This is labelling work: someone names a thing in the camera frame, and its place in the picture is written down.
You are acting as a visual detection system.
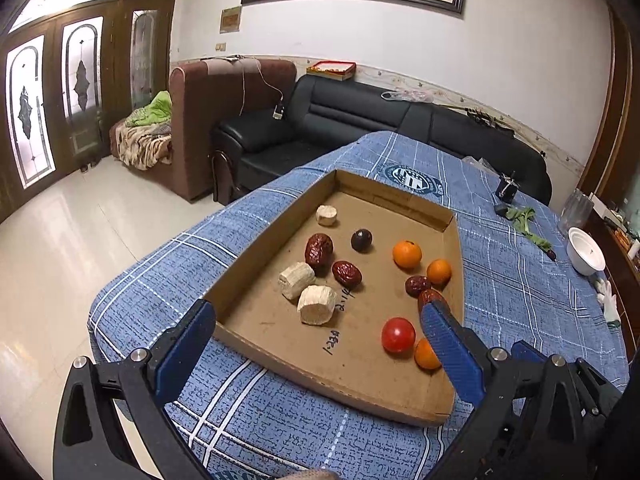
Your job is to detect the red tomato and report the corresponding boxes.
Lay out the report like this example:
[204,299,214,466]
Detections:
[381,316,417,355]

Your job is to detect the green cloth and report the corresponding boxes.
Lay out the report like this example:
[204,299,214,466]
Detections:
[125,91,173,128]

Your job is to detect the brown cardboard tray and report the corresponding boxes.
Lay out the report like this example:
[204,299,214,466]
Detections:
[202,169,466,428]

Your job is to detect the black leather sofa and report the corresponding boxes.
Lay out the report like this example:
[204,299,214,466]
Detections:
[212,75,552,207]

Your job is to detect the wooden mirror cabinet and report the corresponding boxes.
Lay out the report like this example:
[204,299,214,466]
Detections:
[577,5,640,361]

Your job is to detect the red flat box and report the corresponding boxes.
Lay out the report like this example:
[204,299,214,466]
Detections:
[306,60,357,82]

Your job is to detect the patterned beige throw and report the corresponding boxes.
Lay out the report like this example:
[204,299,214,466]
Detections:
[115,122,173,171]

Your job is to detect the large orange mandarin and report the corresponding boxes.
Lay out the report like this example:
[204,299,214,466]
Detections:
[392,240,423,269]

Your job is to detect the green vegetable leaves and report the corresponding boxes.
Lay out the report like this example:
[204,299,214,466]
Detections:
[505,206,551,253]

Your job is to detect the white charger cable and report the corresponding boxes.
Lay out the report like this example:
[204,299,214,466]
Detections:
[200,54,286,121]

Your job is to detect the small wall plaque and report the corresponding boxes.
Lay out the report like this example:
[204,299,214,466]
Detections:
[220,6,242,34]

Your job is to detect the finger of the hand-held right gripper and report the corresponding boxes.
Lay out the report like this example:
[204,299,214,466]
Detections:
[510,339,630,423]

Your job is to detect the clear plastic bag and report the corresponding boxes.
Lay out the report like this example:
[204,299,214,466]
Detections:
[382,87,434,104]

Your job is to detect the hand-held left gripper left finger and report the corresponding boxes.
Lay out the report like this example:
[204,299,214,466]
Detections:
[52,298,217,480]

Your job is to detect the clear glass jar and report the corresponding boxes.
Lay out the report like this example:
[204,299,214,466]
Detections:
[558,188,594,237]

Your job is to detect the large red date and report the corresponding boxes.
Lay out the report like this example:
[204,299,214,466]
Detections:
[304,233,334,269]

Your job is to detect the white bowl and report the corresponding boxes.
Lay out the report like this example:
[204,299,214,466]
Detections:
[567,227,607,276]

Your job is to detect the white work glove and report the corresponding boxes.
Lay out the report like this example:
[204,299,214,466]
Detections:
[595,279,622,329]

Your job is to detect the black box device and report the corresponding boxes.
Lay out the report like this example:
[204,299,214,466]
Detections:
[496,171,519,205]

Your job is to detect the small orange mandarin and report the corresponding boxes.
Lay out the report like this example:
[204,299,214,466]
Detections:
[426,258,453,286]
[414,337,443,372]

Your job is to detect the brown armchair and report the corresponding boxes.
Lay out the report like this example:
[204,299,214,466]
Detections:
[110,58,297,204]

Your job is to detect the wooden stained glass door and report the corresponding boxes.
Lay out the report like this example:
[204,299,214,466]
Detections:
[0,0,181,221]

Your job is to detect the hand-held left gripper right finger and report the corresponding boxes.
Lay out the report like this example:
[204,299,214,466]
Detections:
[419,300,608,480]

